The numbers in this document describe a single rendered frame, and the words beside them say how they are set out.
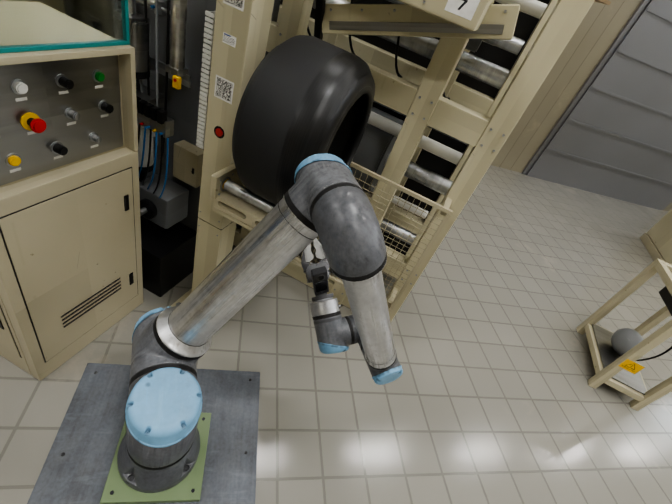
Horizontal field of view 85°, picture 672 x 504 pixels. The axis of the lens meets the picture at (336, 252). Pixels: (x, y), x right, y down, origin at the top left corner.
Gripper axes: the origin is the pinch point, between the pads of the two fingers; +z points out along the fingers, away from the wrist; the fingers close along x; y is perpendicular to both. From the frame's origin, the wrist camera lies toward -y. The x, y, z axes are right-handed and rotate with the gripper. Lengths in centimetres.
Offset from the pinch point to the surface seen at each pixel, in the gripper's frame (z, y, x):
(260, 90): 42.4, -14.8, -6.7
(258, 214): 16.5, 24.4, -15.3
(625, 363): -103, 101, 191
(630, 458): -152, 93, 168
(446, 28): 62, -6, 61
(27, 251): 15, 14, -89
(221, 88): 59, 8, -19
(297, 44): 56, -14, 7
